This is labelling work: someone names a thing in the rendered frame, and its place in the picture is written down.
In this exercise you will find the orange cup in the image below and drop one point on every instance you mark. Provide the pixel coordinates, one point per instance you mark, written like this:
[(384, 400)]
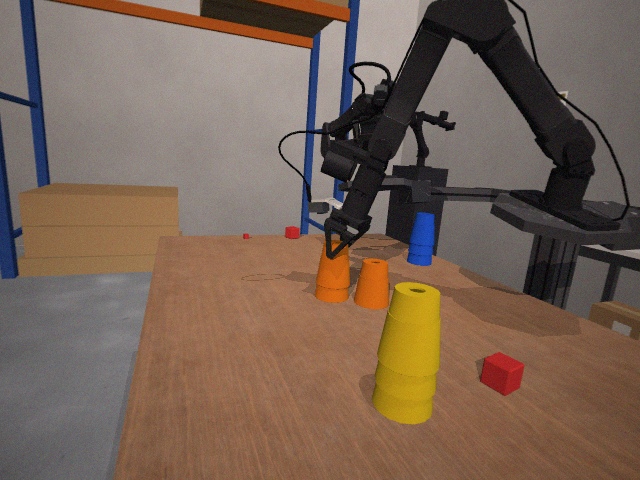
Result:
[(372, 290), (331, 295), (334, 273)]

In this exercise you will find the yellow cup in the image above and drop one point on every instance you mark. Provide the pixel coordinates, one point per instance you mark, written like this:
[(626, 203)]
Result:
[(410, 340), (405, 387), (402, 411)]

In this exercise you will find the blue cup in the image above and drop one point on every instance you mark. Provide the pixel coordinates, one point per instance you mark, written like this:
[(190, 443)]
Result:
[(423, 230), (419, 260), (420, 250)]

